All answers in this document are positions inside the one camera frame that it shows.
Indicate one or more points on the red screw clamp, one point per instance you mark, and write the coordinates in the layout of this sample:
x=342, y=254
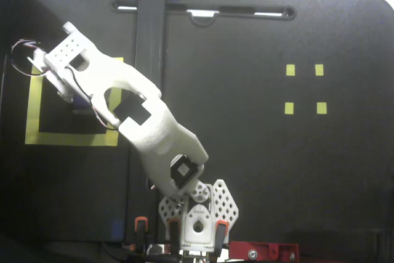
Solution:
x=264, y=250

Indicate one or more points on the blue tape piece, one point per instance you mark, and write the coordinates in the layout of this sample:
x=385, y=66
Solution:
x=118, y=227

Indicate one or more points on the small yellow tape marker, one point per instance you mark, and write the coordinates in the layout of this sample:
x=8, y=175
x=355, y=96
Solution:
x=321, y=108
x=289, y=108
x=319, y=70
x=290, y=70

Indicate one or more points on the black tape piece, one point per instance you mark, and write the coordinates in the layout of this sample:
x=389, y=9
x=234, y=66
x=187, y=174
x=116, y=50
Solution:
x=237, y=10

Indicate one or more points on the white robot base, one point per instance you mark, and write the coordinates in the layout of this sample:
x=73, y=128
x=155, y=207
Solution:
x=226, y=201

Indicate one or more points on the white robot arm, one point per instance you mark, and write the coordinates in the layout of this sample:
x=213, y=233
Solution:
x=154, y=139

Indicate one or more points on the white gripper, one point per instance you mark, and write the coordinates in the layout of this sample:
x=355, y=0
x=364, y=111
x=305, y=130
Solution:
x=65, y=93

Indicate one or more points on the yellow tape square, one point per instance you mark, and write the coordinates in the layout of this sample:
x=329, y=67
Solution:
x=70, y=139

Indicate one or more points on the black flat strip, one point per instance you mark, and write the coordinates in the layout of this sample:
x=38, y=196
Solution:
x=149, y=29

